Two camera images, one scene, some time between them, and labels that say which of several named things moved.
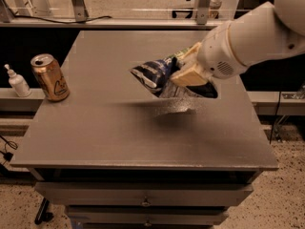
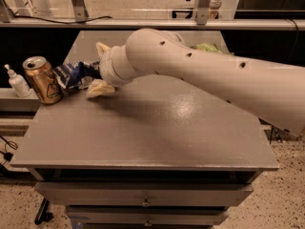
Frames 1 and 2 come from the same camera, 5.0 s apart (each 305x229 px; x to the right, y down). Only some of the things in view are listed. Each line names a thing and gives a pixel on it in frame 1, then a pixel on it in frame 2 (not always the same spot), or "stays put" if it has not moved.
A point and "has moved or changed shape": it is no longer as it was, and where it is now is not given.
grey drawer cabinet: x=116 y=155 stays put
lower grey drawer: x=146 y=216 stays put
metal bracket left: x=80 y=11 stays put
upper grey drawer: x=143 y=194 stays put
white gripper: x=216 y=55 → x=107 y=70
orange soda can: x=50 y=76 has moved or changed shape
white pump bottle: x=18 y=83 stays put
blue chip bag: x=156 y=75 → x=78 y=74
